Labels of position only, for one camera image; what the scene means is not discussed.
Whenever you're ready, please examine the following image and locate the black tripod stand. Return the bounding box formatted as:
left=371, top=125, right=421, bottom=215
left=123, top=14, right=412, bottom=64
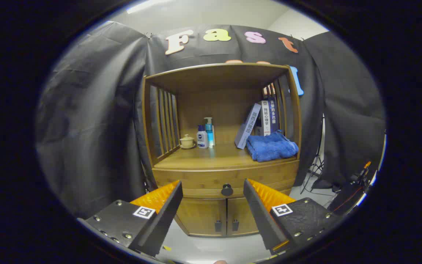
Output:
left=301, top=114, right=325, bottom=195

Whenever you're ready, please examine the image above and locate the folded blue towel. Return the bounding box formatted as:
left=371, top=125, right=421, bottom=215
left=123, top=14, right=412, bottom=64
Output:
left=246, top=130, right=299, bottom=162

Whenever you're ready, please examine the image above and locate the wooden cabinet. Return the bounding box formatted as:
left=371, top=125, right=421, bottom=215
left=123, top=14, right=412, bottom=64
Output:
left=140, top=62, right=302, bottom=238

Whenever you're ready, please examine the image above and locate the black device with red cable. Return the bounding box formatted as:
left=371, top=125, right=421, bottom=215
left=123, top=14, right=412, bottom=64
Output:
left=328, top=161, right=376, bottom=215

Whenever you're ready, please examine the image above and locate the wooden cabinet door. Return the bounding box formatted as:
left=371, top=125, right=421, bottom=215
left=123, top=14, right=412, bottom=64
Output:
left=174, top=198, right=228, bottom=237
left=227, top=197, right=261, bottom=236

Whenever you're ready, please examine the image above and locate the beige teacup with saucer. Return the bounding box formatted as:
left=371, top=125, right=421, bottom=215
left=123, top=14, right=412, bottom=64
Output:
left=179, top=134, right=196, bottom=149

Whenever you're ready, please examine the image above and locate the white lotion bottle blue cap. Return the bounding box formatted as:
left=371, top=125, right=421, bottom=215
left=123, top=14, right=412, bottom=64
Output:
left=197, top=125, right=208, bottom=149

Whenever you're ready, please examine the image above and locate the blue pump bottle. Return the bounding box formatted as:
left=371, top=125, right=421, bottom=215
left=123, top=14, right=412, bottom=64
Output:
left=204, top=117, right=216, bottom=147

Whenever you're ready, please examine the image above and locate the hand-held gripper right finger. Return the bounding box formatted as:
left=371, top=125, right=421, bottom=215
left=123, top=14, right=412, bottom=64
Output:
left=243, top=179, right=343, bottom=255

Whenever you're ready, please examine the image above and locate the wooden countertop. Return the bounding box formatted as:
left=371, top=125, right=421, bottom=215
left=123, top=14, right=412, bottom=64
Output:
left=153, top=141, right=299, bottom=170

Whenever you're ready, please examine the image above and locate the black backdrop cloth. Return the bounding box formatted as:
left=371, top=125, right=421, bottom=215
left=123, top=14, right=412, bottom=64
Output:
left=35, top=21, right=386, bottom=220

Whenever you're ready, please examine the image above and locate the white spine book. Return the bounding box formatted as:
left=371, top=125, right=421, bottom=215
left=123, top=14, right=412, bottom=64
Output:
left=260, top=100, right=272, bottom=136

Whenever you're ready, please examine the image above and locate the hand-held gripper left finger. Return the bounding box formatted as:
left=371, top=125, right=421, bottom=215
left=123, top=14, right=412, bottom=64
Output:
left=77, top=180, right=184, bottom=257

